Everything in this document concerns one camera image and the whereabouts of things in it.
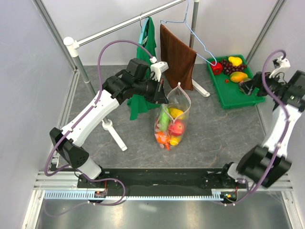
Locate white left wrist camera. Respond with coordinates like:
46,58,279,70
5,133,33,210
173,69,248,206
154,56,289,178
150,56,169,82

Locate yellow red toy mango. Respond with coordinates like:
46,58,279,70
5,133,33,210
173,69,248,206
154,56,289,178
230,72,248,83

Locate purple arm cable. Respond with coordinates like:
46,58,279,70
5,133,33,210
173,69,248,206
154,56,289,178
213,49,290,207
44,40,158,217

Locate yellow toy corn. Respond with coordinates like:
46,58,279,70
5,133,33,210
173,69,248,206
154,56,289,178
169,135,182,146
169,108,185,120

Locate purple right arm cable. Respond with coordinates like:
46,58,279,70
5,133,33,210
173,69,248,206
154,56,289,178
213,49,290,207

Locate red toy bell pepper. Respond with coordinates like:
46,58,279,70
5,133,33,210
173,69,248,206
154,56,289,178
210,61,223,75

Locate grey slotted cable duct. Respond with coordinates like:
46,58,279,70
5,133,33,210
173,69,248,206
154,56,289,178
44,190,224,201

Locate clear pink-dotted zip bag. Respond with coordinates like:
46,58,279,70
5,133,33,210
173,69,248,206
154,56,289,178
154,83,192,151

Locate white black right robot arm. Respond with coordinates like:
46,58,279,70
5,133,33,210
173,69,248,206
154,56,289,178
218,70,305,188

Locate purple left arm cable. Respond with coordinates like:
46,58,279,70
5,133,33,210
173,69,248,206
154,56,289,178
44,40,158,217

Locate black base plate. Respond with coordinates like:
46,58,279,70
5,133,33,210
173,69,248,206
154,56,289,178
78,168,245,190

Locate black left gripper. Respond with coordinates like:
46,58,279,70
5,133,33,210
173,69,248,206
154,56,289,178
134,76,168,104

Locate dark red toy grapes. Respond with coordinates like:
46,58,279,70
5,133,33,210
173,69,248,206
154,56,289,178
220,59,247,75

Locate white metal clothes rack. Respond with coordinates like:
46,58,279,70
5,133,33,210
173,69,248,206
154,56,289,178
63,0,212,151

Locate green toy cucumber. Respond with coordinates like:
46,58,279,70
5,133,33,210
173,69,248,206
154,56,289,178
158,106,170,131

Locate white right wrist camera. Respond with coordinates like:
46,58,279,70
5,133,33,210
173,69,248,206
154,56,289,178
269,56,291,78

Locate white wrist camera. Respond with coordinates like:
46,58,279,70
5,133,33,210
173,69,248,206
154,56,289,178
269,56,291,78
150,56,169,82

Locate green shirt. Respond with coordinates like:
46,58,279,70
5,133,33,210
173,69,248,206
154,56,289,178
127,16,163,121

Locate red toy apple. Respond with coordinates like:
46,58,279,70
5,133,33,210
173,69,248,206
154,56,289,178
168,120,186,136

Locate light blue wire hanger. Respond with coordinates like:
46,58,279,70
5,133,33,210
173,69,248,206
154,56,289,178
160,0,217,66

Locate green plastic tray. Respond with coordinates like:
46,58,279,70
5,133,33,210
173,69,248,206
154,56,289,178
207,58,265,109

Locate yellow toy pear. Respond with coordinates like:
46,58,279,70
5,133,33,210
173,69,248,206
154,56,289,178
228,56,243,67

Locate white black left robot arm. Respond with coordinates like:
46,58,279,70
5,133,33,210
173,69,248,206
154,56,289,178
50,58,169,187

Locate orange toy fruit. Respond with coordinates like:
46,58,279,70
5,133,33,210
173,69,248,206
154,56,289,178
154,131,170,145

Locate red toy chili pepper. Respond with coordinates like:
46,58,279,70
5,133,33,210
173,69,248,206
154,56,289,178
165,143,170,151

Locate brown towel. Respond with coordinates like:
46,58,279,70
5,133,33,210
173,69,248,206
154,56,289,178
160,24,197,91

